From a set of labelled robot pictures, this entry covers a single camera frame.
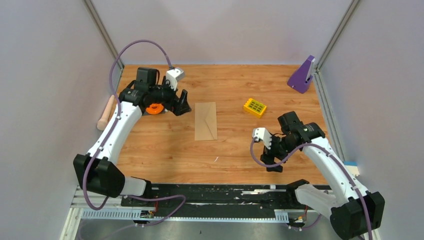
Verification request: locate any white blue toy brick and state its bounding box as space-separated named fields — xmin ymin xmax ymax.
xmin=344 ymin=161 xmax=360 ymax=177

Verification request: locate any orange toy track loop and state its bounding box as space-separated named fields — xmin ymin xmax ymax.
xmin=145 ymin=103 xmax=165 ymax=115

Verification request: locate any slotted cable duct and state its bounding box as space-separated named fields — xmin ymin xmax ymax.
xmin=81 ymin=209 xmax=289 ymax=224

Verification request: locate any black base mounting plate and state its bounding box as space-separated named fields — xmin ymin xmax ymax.
xmin=120 ymin=183 xmax=313 ymax=219

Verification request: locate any yellow toy window brick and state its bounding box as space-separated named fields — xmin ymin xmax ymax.
xmin=243 ymin=98 xmax=267 ymax=119

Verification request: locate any wooden rolling pin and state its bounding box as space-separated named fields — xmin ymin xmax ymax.
xmin=96 ymin=95 xmax=115 ymax=131

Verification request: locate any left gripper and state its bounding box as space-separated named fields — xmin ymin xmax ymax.
xmin=148 ymin=76 xmax=191 ymax=116

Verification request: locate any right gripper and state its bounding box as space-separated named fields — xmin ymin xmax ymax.
xmin=260 ymin=133 xmax=298 ymax=173

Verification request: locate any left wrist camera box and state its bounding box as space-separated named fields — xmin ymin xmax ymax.
xmin=165 ymin=67 xmax=185 ymax=92

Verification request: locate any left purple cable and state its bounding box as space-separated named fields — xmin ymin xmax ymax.
xmin=82 ymin=39 xmax=187 ymax=228

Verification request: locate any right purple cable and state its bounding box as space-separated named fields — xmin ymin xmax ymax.
xmin=249 ymin=139 xmax=374 ymax=240

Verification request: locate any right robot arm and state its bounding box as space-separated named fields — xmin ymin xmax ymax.
xmin=250 ymin=111 xmax=385 ymax=240

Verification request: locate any brown paper envelope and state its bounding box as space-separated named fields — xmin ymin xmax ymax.
xmin=194 ymin=102 xmax=218 ymax=141

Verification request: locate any purple plastic stand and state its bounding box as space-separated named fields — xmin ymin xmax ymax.
xmin=287 ymin=55 xmax=316 ymax=94

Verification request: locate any grey toy base plate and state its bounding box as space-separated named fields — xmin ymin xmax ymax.
xmin=142 ymin=107 xmax=168 ymax=116

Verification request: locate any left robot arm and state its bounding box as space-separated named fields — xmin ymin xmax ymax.
xmin=73 ymin=67 xmax=191 ymax=207

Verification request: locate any purple cable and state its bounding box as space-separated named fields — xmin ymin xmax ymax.
xmin=249 ymin=139 xmax=374 ymax=240
xmin=82 ymin=39 xmax=187 ymax=228

